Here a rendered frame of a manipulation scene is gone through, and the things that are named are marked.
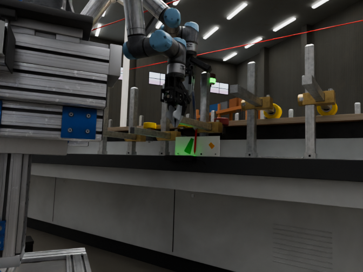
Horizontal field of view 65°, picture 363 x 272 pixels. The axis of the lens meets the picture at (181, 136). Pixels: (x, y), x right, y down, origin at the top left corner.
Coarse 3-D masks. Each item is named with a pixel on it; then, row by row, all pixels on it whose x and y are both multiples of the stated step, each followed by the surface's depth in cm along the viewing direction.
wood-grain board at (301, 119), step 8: (232, 120) 152; (240, 120) 150; (264, 120) 143; (272, 120) 140; (280, 120) 138; (288, 120) 136; (296, 120) 134; (304, 120) 132; (320, 120) 128; (328, 120) 126; (336, 120) 125; (344, 120) 123; (352, 120) 122; (360, 120) 122; (112, 128) 204; (120, 128) 200; (128, 128) 195; (160, 128) 180; (176, 128) 176
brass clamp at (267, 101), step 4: (244, 100) 132; (264, 100) 126; (268, 100) 124; (272, 100) 128; (244, 104) 130; (248, 104) 130; (264, 104) 125; (268, 104) 124; (272, 104) 127; (244, 108) 132; (248, 108) 129; (252, 108) 128; (256, 108) 128; (260, 108) 127; (264, 108) 127; (268, 108) 127; (272, 108) 127
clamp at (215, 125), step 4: (212, 124) 139; (216, 124) 138; (220, 124) 140; (212, 128) 139; (216, 128) 138; (220, 128) 140; (200, 132) 143; (204, 132) 142; (208, 132) 142; (212, 132) 141; (216, 132) 140; (220, 132) 140
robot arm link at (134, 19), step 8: (128, 0) 109; (136, 0) 109; (128, 8) 110; (136, 8) 110; (128, 16) 110; (136, 16) 110; (128, 24) 111; (136, 24) 110; (144, 24) 113; (128, 32) 112; (136, 32) 111; (144, 32) 113; (128, 40) 113; (136, 40) 111; (128, 48) 113; (136, 48) 111; (128, 56) 115; (136, 56) 114; (144, 56) 113
